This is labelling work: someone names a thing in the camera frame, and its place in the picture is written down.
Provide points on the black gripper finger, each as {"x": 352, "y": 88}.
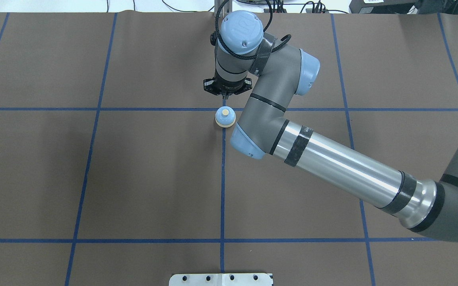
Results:
{"x": 208, "y": 86}
{"x": 247, "y": 85}

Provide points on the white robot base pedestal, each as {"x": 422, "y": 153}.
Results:
{"x": 222, "y": 279}

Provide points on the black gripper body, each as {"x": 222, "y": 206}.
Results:
{"x": 226, "y": 88}

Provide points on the aluminium vertical post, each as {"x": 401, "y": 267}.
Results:
{"x": 223, "y": 7}

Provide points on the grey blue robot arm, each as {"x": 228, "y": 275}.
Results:
{"x": 247, "y": 58}

